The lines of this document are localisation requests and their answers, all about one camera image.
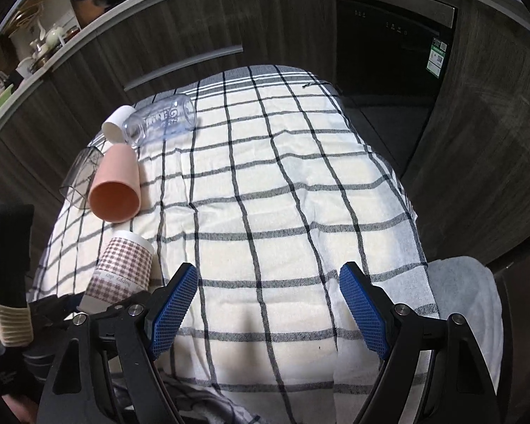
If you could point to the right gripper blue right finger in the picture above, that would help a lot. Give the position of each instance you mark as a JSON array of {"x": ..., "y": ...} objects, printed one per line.
[{"x": 458, "y": 386}]

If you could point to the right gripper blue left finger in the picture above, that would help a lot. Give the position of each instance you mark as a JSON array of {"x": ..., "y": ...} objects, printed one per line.
[{"x": 136, "y": 331}]

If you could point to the checkered paper cup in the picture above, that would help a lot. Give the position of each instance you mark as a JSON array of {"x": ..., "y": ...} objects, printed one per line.
[{"x": 124, "y": 269}]

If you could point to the smoky square transparent cup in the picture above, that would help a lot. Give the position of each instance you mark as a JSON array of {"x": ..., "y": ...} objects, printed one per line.
[{"x": 76, "y": 186}]

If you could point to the pink plastic cup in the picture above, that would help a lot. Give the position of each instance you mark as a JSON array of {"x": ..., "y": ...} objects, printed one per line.
[{"x": 115, "y": 192}]

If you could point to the white cup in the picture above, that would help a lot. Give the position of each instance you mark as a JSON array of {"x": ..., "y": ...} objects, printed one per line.
[{"x": 112, "y": 128}]

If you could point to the grey striped towel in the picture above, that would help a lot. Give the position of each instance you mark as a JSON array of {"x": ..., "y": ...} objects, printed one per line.
[{"x": 205, "y": 405}]

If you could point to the white black plaid cloth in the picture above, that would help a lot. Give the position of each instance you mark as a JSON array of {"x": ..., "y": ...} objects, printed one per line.
[{"x": 269, "y": 196}]

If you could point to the clear plastic bottle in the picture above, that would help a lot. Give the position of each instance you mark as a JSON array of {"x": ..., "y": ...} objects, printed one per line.
[{"x": 164, "y": 119}]

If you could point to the white teapot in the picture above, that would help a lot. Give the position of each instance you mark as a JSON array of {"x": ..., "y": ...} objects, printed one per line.
[{"x": 55, "y": 37}]

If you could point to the wooden cutting board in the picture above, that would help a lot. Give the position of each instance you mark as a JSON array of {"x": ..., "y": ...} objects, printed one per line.
[{"x": 86, "y": 12}]

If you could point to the metal drawer handle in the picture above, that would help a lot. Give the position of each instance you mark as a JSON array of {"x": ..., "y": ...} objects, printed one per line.
[{"x": 184, "y": 63}]

